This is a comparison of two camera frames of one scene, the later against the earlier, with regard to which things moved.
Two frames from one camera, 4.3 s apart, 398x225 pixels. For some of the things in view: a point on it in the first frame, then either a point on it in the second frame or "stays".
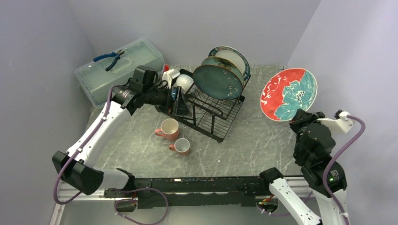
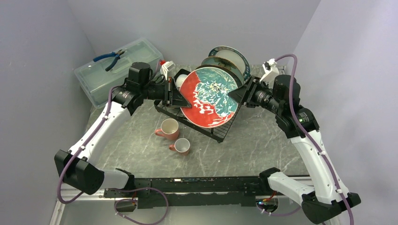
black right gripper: [301, 116] to [237, 94]
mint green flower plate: [226, 64] stays
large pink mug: [169, 129] stays
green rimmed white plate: [235, 56] stays
